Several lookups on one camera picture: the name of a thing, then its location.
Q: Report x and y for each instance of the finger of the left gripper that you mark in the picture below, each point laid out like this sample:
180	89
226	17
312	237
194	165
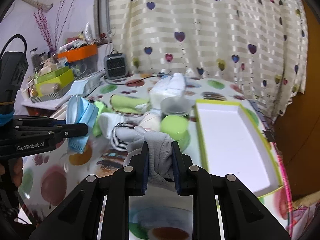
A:
66	131
50	122

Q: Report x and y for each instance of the chevron patterned box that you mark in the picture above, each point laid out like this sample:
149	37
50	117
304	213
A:
53	96

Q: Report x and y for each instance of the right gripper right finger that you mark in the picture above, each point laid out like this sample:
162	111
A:
178	168

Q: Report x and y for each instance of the green cardboard box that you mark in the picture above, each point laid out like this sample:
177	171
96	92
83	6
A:
63	77

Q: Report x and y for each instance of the green towel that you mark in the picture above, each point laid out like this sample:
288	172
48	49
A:
129	105

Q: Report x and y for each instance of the purple decorative twigs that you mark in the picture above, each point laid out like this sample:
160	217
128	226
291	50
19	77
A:
52	27

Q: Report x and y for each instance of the white sock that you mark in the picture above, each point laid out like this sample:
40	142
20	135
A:
107	122

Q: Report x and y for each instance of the white curved plastic piece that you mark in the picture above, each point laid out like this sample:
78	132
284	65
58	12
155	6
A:
60	114

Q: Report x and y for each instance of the blue wet wipes pack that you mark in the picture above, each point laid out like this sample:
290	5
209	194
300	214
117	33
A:
85	86

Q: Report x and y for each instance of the person's left hand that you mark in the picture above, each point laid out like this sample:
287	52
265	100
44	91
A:
17	172

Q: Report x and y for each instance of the grey work glove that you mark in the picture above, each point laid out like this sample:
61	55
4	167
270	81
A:
160	161

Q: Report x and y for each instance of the heart patterned curtain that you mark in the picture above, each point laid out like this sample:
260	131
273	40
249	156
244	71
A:
259	45

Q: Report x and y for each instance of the blue face mask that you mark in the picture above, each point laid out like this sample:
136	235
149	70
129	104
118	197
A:
80	111

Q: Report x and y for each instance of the clear lidded container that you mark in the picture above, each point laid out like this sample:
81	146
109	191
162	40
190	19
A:
175	106

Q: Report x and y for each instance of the green rimmed white tray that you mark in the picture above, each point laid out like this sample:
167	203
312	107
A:
230	142

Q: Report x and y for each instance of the orange storage box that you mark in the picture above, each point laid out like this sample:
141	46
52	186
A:
78	54

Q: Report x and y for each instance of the green lidded jar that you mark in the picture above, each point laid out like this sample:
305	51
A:
177	128

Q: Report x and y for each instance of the grey small heater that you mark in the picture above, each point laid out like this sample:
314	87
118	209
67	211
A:
115	66

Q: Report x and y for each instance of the white tissue pack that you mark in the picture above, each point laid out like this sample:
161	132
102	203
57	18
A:
166	87

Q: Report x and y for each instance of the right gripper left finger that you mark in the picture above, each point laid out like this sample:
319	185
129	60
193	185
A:
142	170

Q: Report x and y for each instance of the wooden wardrobe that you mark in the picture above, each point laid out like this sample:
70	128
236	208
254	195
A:
297	132

